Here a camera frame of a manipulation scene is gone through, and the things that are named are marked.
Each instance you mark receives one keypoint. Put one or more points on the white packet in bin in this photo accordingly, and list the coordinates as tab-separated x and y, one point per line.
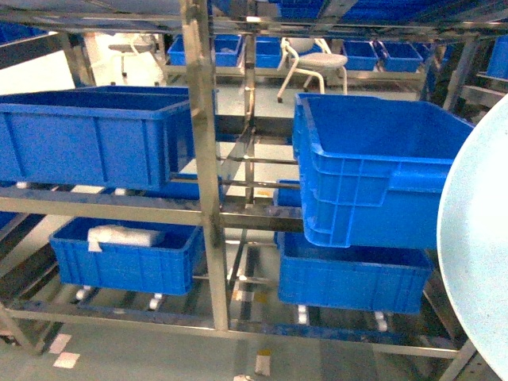
115	234

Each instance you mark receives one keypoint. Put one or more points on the blue bin lower right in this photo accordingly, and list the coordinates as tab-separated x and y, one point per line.
355	278

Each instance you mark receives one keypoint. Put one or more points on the blue bin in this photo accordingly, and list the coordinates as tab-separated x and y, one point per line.
163	267
355	278
124	137

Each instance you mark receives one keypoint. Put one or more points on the blue bin upper left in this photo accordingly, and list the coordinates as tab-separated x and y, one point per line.
124	137

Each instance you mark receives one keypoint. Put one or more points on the blue bin lower left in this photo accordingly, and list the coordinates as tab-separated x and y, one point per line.
163	267

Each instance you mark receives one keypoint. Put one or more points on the white round stool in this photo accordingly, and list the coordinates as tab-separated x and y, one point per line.
311	57

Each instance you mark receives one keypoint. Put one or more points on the stainless steel shelf rack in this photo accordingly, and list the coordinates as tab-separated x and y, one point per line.
30	325

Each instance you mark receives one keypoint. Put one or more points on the large blue crate right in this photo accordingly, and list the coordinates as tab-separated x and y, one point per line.
372	170

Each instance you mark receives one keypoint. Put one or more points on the light blue round tray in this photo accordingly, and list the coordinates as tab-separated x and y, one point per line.
472	237

